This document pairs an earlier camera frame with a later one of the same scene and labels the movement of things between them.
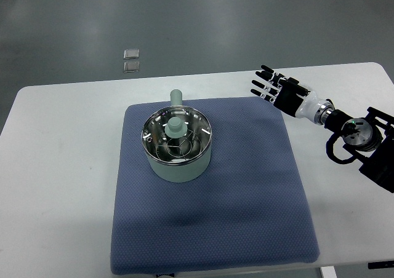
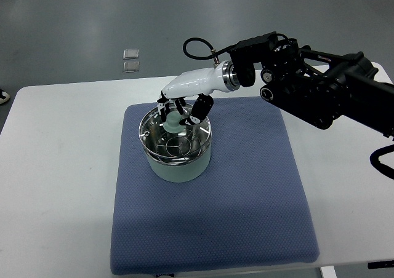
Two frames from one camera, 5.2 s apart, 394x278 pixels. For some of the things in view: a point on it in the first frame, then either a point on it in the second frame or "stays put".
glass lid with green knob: x=176 y=134 stays put
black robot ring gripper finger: x=261 y=85 -> x=163 y=115
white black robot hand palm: x=293 y=103 -> x=222 y=77
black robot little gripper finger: x=266 y=97 -> x=164 y=98
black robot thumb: x=297 y=88 -> x=202 y=109
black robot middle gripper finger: x=268 y=76 -> x=167 y=108
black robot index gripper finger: x=278 y=75 -> x=180 y=103
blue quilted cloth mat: x=247 y=210 stays put
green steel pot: x=177 y=139 stays put
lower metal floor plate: x=132 y=66 stays put
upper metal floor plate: x=131 y=53 stays put
